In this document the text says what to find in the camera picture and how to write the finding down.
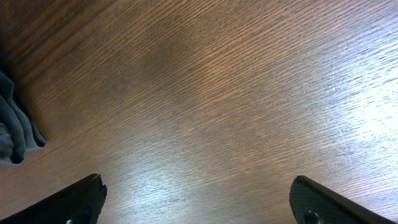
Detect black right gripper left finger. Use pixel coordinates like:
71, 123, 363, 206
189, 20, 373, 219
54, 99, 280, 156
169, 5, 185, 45
1, 174, 108, 224

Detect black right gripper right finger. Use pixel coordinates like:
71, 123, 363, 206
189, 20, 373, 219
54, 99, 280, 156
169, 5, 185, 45
289, 175, 394, 224

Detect grey shorts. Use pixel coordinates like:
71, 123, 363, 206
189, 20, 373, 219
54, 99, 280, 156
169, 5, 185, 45
1, 73, 47, 164

